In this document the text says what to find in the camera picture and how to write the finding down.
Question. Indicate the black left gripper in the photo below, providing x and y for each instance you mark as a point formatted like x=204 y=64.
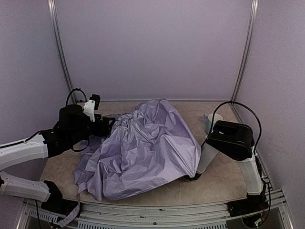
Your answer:
x=105 y=124

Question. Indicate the lilac umbrella with black lining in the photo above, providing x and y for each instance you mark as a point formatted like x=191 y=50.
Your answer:
x=147 y=148

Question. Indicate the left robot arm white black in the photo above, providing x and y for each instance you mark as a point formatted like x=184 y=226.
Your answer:
x=75 y=124

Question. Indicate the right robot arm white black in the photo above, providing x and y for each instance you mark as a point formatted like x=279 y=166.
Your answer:
x=236 y=141

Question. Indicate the light blue plastic jug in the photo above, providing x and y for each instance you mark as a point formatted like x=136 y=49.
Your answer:
x=209 y=121

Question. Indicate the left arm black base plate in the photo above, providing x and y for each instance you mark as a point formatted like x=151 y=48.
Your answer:
x=63 y=207

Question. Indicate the aluminium front rail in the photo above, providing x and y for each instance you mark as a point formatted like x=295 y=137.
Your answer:
x=202 y=216

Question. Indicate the aluminium corner post left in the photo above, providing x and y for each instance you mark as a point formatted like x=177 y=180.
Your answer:
x=59 y=45

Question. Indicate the aluminium corner post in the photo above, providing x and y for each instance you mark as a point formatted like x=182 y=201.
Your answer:
x=246 y=51
x=59 y=45

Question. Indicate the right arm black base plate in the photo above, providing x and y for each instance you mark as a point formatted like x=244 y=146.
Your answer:
x=246 y=206

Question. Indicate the aluminium corner post right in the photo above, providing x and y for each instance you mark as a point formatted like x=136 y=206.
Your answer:
x=246 y=51

